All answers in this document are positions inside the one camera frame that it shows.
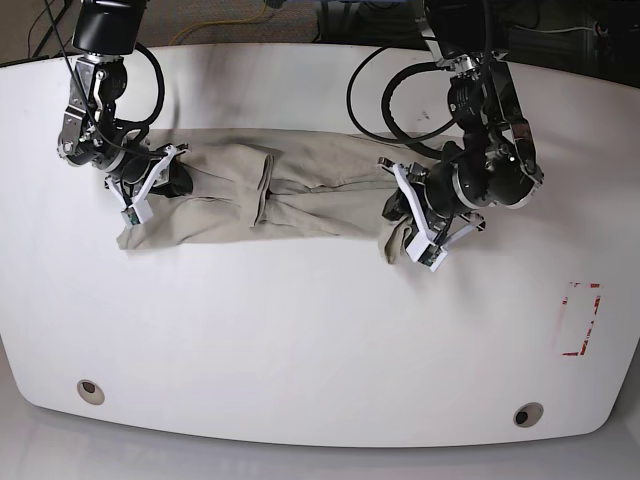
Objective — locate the right table grommet hole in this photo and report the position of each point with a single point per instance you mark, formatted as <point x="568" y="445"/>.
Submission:
<point x="528" y="415"/>

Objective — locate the left table grommet hole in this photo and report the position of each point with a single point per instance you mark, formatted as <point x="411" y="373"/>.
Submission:
<point x="90" y="392"/>

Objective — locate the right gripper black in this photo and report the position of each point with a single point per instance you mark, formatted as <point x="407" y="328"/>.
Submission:
<point x="179" y="184"/>

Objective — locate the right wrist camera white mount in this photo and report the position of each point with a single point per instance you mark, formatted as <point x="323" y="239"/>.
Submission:
<point x="145" y="190"/>

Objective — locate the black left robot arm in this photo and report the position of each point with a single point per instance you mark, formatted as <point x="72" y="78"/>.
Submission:
<point x="496" y="164"/>

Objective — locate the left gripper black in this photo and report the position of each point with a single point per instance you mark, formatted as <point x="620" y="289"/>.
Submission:
<point x="397" y="209"/>

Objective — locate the red tape rectangle marking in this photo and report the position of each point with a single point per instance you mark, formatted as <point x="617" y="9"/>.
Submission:
<point x="577" y="319"/>

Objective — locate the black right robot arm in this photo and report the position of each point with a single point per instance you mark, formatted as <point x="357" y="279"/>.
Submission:
<point x="105" y="32"/>

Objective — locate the beige t-shirt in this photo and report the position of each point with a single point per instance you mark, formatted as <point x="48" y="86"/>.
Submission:
<point x="261" y="184"/>

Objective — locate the table grommet hole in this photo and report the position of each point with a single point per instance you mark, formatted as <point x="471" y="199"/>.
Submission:
<point x="90" y="392"/>
<point x="528" y="415"/>

